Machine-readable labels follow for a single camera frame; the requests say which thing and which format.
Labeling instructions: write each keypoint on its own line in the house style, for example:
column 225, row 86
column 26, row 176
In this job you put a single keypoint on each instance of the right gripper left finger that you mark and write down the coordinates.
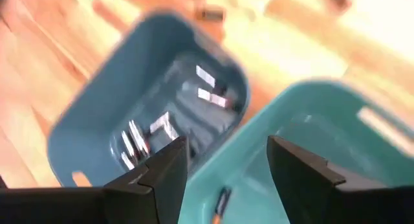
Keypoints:
column 161, row 185

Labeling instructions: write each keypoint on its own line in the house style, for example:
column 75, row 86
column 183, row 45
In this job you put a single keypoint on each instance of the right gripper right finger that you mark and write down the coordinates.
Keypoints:
column 300, row 185

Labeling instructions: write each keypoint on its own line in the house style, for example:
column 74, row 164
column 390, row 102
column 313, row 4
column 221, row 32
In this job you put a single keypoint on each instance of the silver pink battery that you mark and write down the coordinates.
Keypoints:
column 205, row 75
column 127, row 144
column 126, row 161
column 138, row 138
column 160, row 122
column 211, row 97
column 170, row 130

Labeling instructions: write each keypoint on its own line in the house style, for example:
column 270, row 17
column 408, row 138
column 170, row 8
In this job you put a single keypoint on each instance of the teal plastic bin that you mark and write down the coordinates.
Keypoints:
column 323, row 127

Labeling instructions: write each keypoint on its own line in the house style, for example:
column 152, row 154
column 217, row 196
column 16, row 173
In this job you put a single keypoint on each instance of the black battery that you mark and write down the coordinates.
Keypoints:
column 222, row 201

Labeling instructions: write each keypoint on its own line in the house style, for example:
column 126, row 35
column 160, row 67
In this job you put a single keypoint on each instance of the dark blue plastic bin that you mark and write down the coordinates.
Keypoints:
column 106, row 97

